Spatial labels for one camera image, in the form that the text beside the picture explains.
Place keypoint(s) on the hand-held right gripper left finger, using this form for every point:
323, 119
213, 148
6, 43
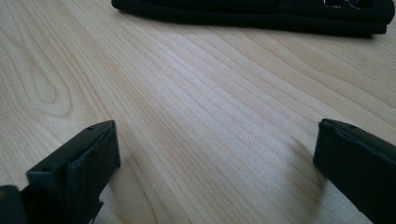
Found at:
71, 174

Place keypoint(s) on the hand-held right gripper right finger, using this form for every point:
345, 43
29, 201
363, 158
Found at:
358, 168

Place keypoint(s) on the black glove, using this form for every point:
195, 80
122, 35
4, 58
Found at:
249, 15

